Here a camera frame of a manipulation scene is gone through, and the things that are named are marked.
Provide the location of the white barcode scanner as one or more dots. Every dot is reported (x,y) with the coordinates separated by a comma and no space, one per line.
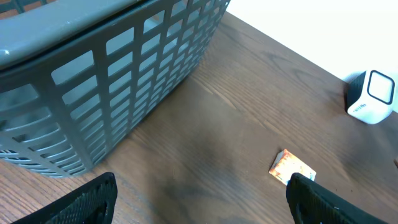
(370,96)

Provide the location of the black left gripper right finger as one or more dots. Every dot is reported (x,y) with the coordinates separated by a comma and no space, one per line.
(310,203)

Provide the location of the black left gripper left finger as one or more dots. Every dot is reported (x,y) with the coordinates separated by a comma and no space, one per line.
(92,203)

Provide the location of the orange snack packet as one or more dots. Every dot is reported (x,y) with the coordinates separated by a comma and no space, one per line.
(285,164)

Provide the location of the grey plastic basket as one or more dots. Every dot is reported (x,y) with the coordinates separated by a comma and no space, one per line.
(78,76)

